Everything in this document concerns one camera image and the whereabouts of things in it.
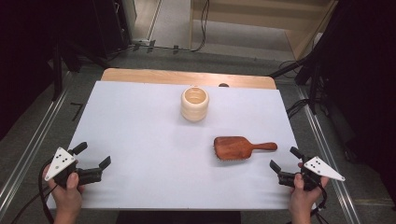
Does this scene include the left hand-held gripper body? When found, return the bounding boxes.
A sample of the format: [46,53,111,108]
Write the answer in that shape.
[44,147,104,189]

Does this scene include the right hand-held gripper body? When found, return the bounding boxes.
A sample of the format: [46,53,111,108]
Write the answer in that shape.
[277,155,347,191]

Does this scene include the wooden paddle hairbrush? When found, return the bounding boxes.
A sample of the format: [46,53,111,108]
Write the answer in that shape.
[213,135,278,161]

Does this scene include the cream ribbed cup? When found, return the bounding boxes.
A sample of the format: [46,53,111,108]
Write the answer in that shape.
[180,86,210,122]

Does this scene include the person's right hand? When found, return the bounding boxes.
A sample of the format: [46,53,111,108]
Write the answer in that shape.
[288,162,330,217]

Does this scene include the person's left hand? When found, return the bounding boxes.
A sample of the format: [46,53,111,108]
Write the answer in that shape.
[41,164,86,217]

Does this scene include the white table cover sheet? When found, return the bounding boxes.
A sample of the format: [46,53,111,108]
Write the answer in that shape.
[46,80,302,211]

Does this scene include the black metal stand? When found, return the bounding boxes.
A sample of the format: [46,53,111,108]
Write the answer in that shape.
[269,50,326,116]
[49,35,110,103]

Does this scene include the dark curtain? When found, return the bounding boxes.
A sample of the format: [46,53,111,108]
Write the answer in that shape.
[0,0,62,141]
[311,0,396,204]

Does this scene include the dark cabinet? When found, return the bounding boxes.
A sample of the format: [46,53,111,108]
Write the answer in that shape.
[92,0,133,60]

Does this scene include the light wooden partition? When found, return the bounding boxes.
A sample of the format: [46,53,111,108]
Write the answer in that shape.
[190,0,340,61]

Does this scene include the metal floor rail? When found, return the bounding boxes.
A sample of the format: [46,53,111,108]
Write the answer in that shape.
[295,87,362,224]
[0,87,72,216]

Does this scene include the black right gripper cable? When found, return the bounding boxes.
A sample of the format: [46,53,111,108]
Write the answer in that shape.
[309,180,330,224]

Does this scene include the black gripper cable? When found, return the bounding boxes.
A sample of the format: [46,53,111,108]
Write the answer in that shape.
[309,180,330,224]
[10,158,60,224]

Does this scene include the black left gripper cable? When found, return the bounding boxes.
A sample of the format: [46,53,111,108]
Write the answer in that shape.
[10,158,60,224]

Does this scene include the black floor cables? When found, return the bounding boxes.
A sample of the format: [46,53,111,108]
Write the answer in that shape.
[285,98,312,119]

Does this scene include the black hanging cable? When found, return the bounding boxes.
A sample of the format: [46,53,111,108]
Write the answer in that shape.
[190,0,210,53]

